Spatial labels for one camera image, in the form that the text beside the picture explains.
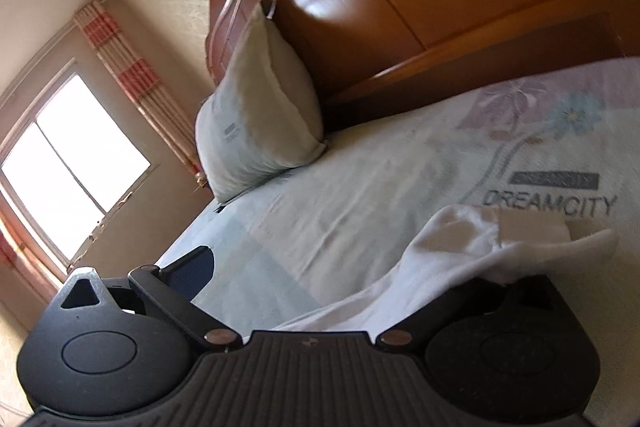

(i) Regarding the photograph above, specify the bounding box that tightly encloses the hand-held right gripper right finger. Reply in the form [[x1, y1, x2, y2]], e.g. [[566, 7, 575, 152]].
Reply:
[[375, 274, 568, 352]]

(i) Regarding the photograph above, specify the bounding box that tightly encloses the pale printed pillow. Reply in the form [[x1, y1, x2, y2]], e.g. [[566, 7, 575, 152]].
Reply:
[[195, 2, 328, 205]]

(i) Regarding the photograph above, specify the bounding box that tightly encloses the pink striped curtain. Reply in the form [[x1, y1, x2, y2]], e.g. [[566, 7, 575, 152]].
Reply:
[[0, 229, 31, 278], [74, 0, 213, 192]]

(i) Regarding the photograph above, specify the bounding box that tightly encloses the pastel patchwork bed sheet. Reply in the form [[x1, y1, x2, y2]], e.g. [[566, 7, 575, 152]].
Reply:
[[155, 57, 640, 358]]

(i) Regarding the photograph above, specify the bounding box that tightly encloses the bright window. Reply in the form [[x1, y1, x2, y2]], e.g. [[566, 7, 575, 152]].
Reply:
[[0, 57, 161, 278]]

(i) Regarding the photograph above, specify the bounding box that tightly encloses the white sweatshirt with bear print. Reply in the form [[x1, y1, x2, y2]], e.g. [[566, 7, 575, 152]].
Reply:
[[270, 204, 621, 333]]

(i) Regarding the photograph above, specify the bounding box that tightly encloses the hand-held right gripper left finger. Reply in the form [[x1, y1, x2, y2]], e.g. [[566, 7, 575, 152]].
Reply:
[[50, 246, 243, 350]]

